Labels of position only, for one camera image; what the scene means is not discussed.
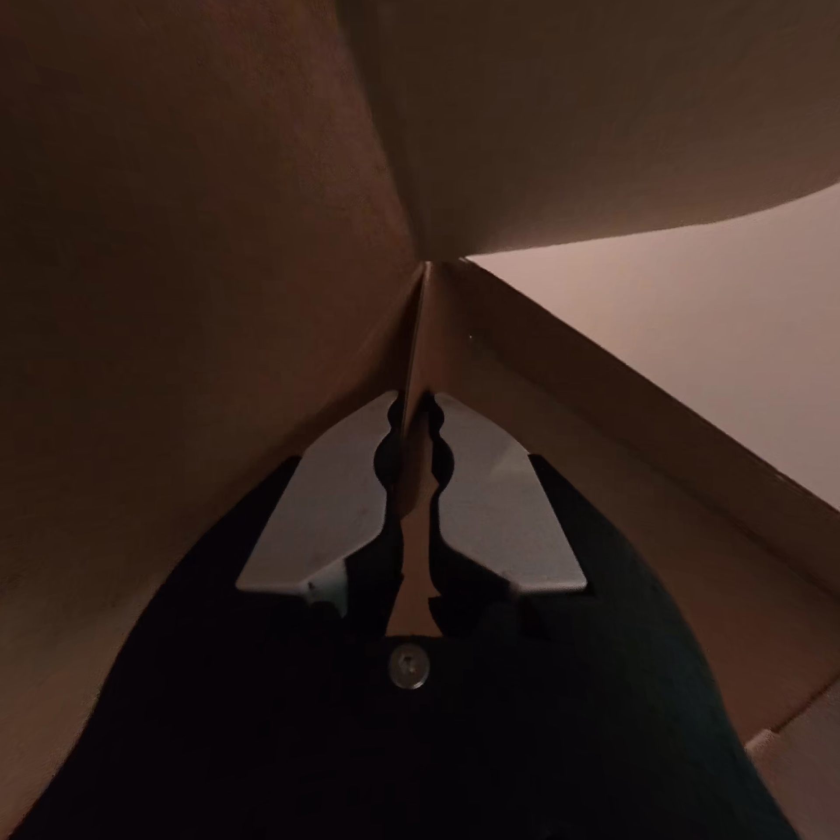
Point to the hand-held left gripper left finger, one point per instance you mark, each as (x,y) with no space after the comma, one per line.
(321,505)

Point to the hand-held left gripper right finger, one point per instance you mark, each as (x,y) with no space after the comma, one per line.
(505,505)

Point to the large brown cardboard box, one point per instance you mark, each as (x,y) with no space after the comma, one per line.
(197,229)

